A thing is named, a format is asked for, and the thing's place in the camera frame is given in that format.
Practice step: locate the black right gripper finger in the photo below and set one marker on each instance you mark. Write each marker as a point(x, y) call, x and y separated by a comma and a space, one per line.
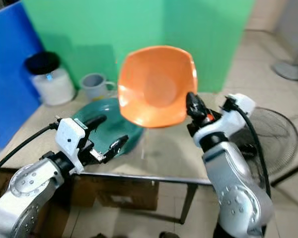
point(193, 105)

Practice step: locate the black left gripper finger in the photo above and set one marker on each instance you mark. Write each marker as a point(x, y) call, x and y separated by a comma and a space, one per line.
point(95, 121)
point(116, 146)

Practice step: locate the orange plastic bowl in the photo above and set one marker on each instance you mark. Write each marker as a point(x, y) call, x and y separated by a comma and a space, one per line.
point(154, 87)

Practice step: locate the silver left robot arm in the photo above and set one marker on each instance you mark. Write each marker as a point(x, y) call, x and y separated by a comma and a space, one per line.
point(25, 191)

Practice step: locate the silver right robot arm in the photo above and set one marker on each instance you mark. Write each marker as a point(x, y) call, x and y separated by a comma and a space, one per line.
point(238, 188)

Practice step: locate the dark green plate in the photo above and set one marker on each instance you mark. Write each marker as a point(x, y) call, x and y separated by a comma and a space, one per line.
point(119, 124)

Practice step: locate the grey mug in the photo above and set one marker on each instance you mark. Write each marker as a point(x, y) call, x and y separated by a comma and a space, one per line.
point(94, 88)

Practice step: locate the brown cardboard box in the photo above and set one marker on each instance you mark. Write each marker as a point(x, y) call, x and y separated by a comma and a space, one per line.
point(129, 194)

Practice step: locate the white jar with black lid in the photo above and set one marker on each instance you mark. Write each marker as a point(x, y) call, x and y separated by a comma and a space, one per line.
point(53, 84)

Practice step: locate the blue panel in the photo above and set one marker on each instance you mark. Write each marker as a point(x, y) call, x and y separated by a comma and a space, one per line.
point(10, 79)

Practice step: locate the green panel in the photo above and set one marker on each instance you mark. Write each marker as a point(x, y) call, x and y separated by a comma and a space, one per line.
point(119, 29)

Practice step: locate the grey round fan base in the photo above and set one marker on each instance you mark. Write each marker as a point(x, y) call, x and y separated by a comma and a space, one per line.
point(290, 71)

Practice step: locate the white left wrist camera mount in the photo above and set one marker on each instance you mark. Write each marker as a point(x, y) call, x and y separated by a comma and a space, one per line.
point(71, 138)

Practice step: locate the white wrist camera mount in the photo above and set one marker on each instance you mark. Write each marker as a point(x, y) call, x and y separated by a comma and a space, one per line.
point(71, 138)
point(231, 119)

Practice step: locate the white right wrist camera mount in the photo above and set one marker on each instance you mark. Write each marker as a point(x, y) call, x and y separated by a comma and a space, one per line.
point(231, 119)

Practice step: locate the metal table frame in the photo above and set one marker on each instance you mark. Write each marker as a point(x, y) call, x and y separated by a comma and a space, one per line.
point(188, 201)

